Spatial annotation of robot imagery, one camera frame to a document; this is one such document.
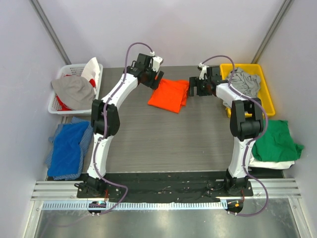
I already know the orange t shirt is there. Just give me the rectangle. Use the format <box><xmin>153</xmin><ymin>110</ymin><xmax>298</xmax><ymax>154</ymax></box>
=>
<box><xmin>148</xmin><ymin>78</ymin><xmax>189</xmax><ymax>114</ymax></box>

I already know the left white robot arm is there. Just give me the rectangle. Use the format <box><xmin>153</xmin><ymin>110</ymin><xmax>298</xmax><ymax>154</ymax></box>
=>
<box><xmin>77</xmin><ymin>52</ymin><xmax>164</xmax><ymax>198</ymax></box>

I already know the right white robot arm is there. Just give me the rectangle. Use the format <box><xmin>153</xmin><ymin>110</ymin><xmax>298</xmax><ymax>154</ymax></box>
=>
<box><xmin>188</xmin><ymin>64</ymin><xmax>264</xmax><ymax>196</ymax></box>

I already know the grey shirt in yellow bin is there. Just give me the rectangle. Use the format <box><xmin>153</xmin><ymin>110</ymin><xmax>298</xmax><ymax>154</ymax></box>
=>
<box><xmin>231</xmin><ymin>67</ymin><xmax>261</xmax><ymax>98</ymax></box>

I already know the white cloth in basket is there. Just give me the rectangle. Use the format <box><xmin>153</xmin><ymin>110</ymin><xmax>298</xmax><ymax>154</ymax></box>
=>
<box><xmin>81</xmin><ymin>57</ymin><xmax>102</xmax><ymax>87</ymax></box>

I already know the yellow plastic bin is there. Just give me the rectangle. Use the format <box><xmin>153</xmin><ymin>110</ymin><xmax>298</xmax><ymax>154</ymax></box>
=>
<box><xmin>220</xmin><ymin>63</ymin><xmax>275</xmax><ymax>117</ymax></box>

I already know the beige grey shirt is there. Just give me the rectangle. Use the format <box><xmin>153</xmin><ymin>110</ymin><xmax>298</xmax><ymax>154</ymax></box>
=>
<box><xmin>51</xmin><ymin>75</ymin><xmax>95</xmax><ymax>111</ymax></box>

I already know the red cloth in basket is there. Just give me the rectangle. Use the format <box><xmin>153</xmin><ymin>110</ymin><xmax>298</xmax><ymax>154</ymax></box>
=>
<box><xmin>56</xmin><ymin>96</ymin><xmax>72</xmax><ymax>111</ymax></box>

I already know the white folded t shirt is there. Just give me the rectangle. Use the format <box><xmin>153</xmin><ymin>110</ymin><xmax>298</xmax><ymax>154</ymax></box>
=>
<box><xmin>249</xmin><ymin>155</ymin><xmax>295</xmax><ymax>170</ymax></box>

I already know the green folded t shirt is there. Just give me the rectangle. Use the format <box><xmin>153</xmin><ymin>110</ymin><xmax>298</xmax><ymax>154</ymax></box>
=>
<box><xmin>252</xmin><ymin>120</ymin><xmax>305</xmax><ymax>163</ymax></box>

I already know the blue white checkered cloth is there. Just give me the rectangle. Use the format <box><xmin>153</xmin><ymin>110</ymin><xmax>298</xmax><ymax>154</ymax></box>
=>
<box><xmin>44</xmin><ymin>116</ymin><xmax>95</xmax><ymax>181</ymax></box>

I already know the white plastic basket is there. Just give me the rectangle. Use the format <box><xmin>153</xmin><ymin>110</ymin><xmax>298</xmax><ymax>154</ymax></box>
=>
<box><xmin>48</xmin><ymin>58</ymin><xmax>103</xmax><ymax>115</ymax></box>

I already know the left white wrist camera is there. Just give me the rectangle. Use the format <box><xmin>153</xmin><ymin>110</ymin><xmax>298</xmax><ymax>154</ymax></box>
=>
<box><xmin>150</xmin><ymin>51</ymin><xmax>163</xmax><ymax>72</ymax></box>

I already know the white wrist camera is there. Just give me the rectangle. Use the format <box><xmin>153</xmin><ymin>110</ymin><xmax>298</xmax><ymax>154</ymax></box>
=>
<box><xmin>150</xmin><ymin>51</ymin><xmax>163</xmax><ymax>72</ymax></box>
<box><xmin>198</xmin><ymin>62</ymin><xmax>209</xmax><ymax>80</ymax></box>

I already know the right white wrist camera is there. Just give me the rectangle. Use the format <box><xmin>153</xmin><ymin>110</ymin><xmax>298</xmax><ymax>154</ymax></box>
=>
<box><xmin>198</xmin><ymin>62</ymin><xmax>209</xmax><ymax>80</ymax></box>

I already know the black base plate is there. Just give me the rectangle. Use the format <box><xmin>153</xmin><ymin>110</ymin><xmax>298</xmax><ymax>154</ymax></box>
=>
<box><xmin>75</xmin><ymin>171</ymin><xmax>253</xmax><ymax>203</ymax></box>

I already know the right corner metal post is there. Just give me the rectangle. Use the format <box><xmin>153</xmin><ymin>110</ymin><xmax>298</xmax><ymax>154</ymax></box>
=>
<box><xmin>251</xmin><ymin>0</ymin><xmax>294</xmax><ymax>64</ymax></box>

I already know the corner metal post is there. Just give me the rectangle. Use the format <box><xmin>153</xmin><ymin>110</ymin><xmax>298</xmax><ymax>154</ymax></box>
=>
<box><xmin>29</xmin><ymin>0</ymin><xmax>71</xmax><ymax>64</ymax></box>
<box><xmin>251</xmin><ymin>0</ymin><xmax>294</xmax><ymax>64</ymax></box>

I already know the slotted cable duct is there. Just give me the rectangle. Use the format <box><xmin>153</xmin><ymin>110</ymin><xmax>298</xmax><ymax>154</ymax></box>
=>
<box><xmin>42</xmin><ymin>200</ymin><xmax>227</xmax><ymax>211</ymax></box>

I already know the aluminium rail frame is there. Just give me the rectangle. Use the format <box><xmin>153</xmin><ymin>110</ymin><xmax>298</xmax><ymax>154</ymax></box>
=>
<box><xmin>24</xmin><ymin>172</ymin><xmax>312</xmax><ymax>238</ymax></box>

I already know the left corner metal post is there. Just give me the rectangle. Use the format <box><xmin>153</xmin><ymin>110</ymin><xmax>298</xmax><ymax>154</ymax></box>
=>
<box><xmin>29</xmin><ymin>0</ymin><xmax>71</xmax><ymax>64</ymax></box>

